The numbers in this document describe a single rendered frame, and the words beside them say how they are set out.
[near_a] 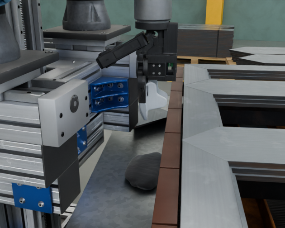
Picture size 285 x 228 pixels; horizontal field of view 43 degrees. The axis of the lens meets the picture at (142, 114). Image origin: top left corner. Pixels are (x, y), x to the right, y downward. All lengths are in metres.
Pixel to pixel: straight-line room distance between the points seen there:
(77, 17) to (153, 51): 0.43
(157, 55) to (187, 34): 4.54
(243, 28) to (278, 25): 0.69
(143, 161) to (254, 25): 7.04
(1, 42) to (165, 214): 0.42
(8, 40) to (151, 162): 0.51
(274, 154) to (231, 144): 0.09
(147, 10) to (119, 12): 7.70
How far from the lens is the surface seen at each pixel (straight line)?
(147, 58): 0.73
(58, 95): 0.65
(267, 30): 7.95
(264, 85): 1.28
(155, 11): 0.71
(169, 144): 0.84
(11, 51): 0.73
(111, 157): 1.10
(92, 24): 1.12
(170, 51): 0.74
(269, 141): 0.84
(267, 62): 1.64
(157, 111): 1.35
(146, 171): 0.97
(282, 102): 1.18
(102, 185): 0.96
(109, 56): 0.75
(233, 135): 0.85
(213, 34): 5.22
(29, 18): 1.02
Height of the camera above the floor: 1.18
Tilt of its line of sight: 20 degrees down
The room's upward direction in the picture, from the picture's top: straight up
